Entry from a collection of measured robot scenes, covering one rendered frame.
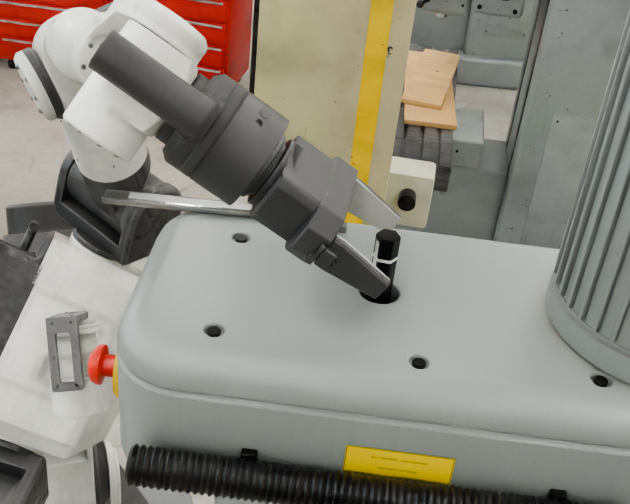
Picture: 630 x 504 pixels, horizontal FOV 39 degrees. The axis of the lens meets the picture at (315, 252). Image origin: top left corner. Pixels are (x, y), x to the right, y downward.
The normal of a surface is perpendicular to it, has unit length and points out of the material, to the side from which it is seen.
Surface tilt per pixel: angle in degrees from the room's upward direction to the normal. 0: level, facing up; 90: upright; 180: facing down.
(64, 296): 57
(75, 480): 80
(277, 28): 90
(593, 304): 90
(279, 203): 90
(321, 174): 30
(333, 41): 90
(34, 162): 0
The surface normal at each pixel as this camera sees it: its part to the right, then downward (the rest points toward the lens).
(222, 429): -0.08, 0.54
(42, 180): 0.09, -0.83
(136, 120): 0.15, 0.13
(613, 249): -0.85, 0.22
